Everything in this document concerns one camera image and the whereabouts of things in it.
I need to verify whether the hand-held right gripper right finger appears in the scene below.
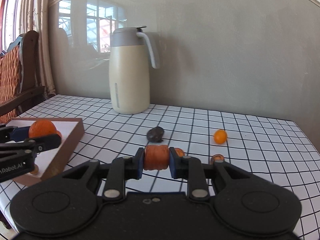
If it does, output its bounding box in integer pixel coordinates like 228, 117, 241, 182
169, 147, 252, 202

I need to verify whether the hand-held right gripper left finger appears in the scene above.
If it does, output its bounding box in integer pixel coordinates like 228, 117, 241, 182
61, 148, 145, 202

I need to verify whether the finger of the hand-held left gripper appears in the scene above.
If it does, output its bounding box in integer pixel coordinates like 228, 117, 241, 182
0, 134, 62, 162
0, 126, 30, 143

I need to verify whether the orange ribbed carrot chunk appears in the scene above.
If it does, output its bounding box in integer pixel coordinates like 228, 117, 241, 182
144, 145, 170, 172

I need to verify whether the brown cardboard box tray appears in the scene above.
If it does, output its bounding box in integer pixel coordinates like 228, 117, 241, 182
5, 117, 85, 187

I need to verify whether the dark mangosteen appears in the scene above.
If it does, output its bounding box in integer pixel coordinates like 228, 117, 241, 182
146, 127, 165, 143

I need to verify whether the small orange kumquat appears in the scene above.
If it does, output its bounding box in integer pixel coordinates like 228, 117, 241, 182
214, 129, 228, 145

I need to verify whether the orange woven sofa back cushion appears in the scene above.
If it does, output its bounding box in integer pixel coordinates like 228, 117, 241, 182
0, 44, 22, 105

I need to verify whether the checkered white tablecloth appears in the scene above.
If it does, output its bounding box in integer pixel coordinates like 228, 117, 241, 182
0, 94, 320, 238

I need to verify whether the cream thermos jug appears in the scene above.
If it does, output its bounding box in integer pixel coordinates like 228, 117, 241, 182
109, 26, 160, 115

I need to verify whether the beige curtain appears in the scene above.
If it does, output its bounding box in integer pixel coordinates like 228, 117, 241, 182
10, 0, 68, 98

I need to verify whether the window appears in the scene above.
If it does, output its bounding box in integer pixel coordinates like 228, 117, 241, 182
0, 0, 23, 53

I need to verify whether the dark wooden sofa frame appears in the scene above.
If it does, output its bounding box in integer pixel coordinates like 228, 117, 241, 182
0, 30, 47, 120

